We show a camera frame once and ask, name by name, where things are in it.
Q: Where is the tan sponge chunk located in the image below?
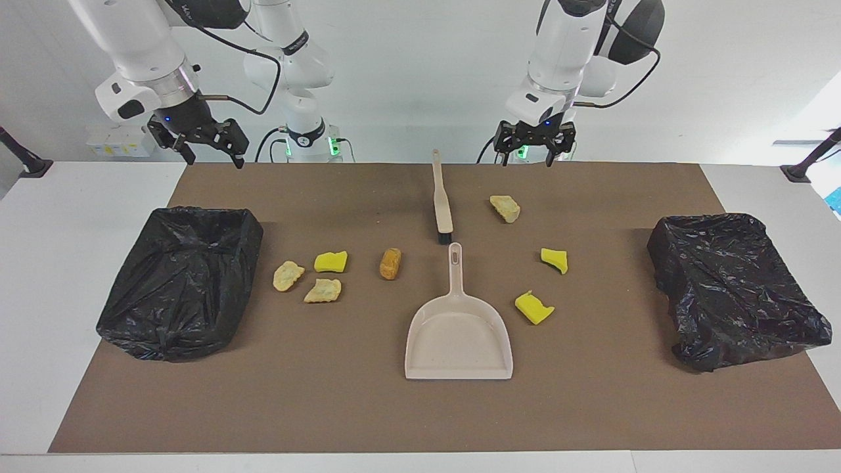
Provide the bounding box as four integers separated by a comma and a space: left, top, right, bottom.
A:
489, 194, 522, 224

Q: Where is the beige hand brush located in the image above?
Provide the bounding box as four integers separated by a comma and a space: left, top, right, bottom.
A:
431, 149, 454, 245

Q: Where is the beige plastic dustpan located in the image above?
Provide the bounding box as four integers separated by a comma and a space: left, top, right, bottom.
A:
404, 242, 514, 380

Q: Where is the bin with black bag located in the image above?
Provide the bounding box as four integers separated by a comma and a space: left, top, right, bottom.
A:
96, 206, 264, 363
647, 212, 832, 373

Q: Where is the white cardboard box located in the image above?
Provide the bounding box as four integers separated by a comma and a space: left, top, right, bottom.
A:
85, 125, 158, 158

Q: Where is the pale crumpled chip piece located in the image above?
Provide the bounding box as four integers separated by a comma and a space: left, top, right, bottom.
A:
273, 260, 306, 292
303, 278, 343, 304

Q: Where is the brown table mat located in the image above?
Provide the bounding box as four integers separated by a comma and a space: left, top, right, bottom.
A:
48, 162, 841, 454

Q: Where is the black base cable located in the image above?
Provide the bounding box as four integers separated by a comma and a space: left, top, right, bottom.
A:
255, 128, 290, 163
478, 131, 507, 164

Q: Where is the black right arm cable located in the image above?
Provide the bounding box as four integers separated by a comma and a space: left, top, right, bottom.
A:
164, 0, 283, 116

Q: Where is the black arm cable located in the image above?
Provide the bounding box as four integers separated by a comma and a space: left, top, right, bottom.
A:
164, 0, 283, 116
572, 13, 661, 109

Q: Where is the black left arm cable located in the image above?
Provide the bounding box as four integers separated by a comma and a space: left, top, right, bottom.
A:
572, 13, 661, 109

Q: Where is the black camera stand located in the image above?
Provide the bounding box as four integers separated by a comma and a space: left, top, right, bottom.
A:
780, 127, 841, 183
0, 126, 54, 179

